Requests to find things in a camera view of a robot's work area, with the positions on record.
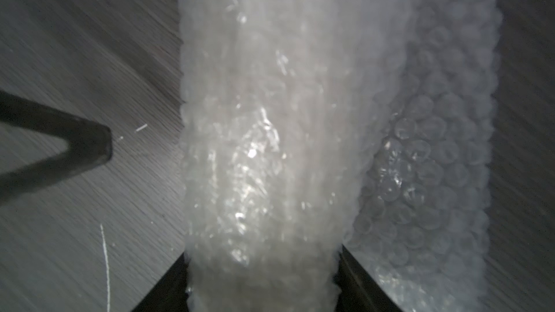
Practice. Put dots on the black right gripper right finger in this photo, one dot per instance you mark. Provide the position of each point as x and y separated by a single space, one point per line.
359 292

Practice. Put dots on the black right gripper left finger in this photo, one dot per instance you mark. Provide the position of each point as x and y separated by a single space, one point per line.
169 294

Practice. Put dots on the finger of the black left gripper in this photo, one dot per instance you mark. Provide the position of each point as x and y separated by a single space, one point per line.
89 145

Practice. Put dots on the clear bubble wrap sheet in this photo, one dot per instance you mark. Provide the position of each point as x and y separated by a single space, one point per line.
310 125

